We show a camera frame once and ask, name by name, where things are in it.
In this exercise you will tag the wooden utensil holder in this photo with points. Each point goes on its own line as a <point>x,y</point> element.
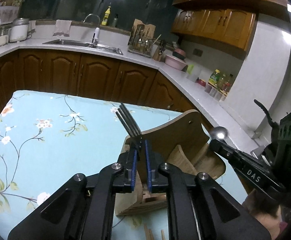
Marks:
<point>181,142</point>

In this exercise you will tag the floral light blue tablecloth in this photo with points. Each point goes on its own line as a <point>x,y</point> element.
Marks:
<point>45,139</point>

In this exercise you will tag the right hand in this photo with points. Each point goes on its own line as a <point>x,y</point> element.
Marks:
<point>265,210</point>

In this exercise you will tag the black metal fork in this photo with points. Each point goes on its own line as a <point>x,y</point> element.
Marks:
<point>134,133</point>

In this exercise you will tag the black wok with handle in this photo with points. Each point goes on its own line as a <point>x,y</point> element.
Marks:
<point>273,124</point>

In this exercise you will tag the wooden cabinets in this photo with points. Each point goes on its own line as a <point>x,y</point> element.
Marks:
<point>230,22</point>
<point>89,76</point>

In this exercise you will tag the pink basin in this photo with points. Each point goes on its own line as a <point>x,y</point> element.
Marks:
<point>175,62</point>

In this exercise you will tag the upper wooden cabinets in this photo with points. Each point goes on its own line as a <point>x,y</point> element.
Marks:
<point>230,22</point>

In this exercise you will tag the dish rack with utensils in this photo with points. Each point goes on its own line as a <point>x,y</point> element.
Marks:
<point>140,44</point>

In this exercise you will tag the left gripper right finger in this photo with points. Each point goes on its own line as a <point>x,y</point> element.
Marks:
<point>198,207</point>

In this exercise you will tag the metal spoon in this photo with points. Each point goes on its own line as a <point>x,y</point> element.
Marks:
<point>219,132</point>

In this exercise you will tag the white rice cooker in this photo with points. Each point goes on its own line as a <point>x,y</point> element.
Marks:
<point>19,30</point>

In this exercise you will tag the wooden cutting board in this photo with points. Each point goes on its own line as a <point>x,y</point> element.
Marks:
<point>147,29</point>

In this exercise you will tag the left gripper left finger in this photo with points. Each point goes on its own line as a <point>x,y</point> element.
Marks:
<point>83,207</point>

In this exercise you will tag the yellow dish soap bottle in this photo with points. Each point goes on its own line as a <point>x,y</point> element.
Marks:
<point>106,16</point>

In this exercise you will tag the wooden knife block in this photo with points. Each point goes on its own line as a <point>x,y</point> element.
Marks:
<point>159,51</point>

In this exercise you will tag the stainless steel sink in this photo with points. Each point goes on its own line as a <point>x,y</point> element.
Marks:
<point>99,47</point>

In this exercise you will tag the hanging dish cloth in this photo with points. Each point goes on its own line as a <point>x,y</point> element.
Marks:
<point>62,27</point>

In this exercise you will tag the lower wooden cabinets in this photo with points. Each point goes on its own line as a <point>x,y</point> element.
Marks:
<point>89,76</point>

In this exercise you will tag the white lidded jar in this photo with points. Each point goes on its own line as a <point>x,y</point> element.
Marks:
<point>4,37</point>

